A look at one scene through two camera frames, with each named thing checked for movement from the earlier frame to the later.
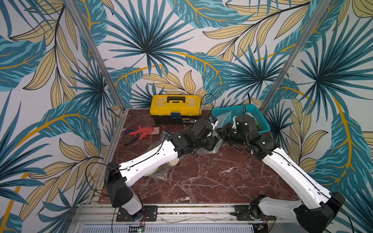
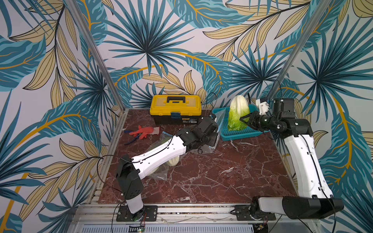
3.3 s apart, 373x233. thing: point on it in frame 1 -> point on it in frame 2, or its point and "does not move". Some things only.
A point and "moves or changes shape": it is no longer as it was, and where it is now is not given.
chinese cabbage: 259,128 moves or changes shape
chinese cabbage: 174,162 does not move
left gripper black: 213,141 does not move
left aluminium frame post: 75,10 does not move
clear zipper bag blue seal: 161,173 does not move
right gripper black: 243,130 -> 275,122
